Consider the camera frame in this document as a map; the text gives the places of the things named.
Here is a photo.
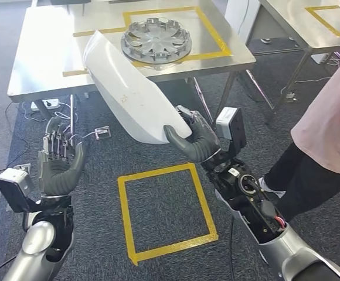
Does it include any yellow tape square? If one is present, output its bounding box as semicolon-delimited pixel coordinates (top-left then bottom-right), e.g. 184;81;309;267
117;163;219;266

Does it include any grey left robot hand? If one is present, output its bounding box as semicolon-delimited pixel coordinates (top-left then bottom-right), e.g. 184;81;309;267
37;116;86;197

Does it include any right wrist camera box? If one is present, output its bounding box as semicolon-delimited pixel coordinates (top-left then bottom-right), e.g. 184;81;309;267
215;107;247;154

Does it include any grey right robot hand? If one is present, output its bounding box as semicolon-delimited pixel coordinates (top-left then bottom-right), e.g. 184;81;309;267
163;105;222;164

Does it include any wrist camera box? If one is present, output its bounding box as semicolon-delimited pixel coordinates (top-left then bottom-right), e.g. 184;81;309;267
215;107;247;154
0;167;34;213

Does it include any white curved plastic part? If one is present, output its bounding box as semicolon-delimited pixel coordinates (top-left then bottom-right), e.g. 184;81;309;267
83;30;193;145

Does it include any white cabinet panel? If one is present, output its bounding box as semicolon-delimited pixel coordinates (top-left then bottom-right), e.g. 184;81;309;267
224;0;260;45

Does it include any metal floor socket plate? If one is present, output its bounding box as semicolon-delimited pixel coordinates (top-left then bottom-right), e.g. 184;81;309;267
94;126;111;141
13;163;32;175

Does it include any silver wheel cover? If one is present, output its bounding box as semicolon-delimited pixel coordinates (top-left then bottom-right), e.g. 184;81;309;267
120;17;193;66

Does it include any person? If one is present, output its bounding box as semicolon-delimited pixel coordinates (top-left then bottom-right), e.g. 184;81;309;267
258;46;340;222

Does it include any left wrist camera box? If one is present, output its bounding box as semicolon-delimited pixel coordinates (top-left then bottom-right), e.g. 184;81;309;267
0;167;34;213

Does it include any stainless steel workbench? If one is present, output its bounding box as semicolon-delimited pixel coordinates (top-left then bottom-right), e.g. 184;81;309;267
7;0;257;125

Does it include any white power strip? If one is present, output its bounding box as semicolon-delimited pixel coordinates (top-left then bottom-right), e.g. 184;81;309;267
30;98;60;111

